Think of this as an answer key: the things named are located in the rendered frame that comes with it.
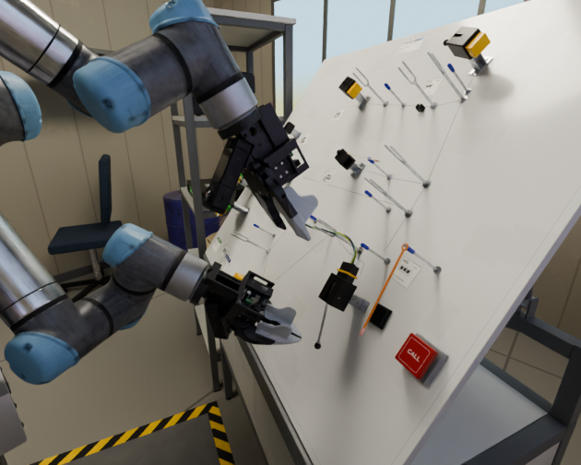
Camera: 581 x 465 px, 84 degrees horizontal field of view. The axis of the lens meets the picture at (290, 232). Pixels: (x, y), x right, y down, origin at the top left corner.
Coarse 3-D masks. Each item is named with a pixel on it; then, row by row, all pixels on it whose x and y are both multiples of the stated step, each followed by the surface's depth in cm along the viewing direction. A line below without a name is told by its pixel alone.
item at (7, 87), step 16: (0, 80) 52; (16, 80) 55; (0, 96) 51; (16, 96) 53; (32, 96) 56; (0, 112) 51; (16, 112) 54; (32, 112) 56; (0, 128) 53; (16, 128) 55; (32, 128) 57; (0, 144) 57
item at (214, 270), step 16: (208, 272) 54; (224, 272) 55; (208, 288) 53; (224, 288) 52; (240, 288) 53; (256, 288) 55; (224, 304) 56; (240, 304) 51; (256, 304) 53; (224, 320) 56; (240, 320) 56; (256, 320) 53
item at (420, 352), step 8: (416, 336) 52; (408, 344) 52; (416, 344) 51; (424, 344) 50; (400, 352) 52; (408, 352) 51; (416, 352) 50; (424, 352) 49; (432, 352) 48; (400, 360) 52; (408, 360) 51; (416, 360) 50; (424, 360) 49; (432, 360) 49; (408, 368) 50; (416, 368) 49; (424, 368) 48; (416, 376) 49
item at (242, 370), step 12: (228, 348) 146; (240, 348) 121; (240, 360) 124; (240, 372) 128; (252, 372) 108; (240, 384) 131; (252, 384) 111; (252, 396) 114; (252, 408) 116; (252, 420) 119
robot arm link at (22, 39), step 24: (0, 0) 35; (24, 0) 38; (0, 24) 36; (24, 24) 37; (48, 24) 39; (0, 48) 38; (24, 48) 38; (48, 48) 39; (72, 48) 41; (48, 72) 40; (72, 72) 41; (72, 96) 44
